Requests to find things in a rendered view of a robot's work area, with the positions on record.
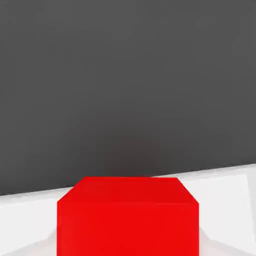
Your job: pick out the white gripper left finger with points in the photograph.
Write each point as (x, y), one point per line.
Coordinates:
(45, 249)

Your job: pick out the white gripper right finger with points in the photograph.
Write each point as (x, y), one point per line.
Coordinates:
(212, 249)

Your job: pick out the small red cube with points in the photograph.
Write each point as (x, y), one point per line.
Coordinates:
(128, 220)

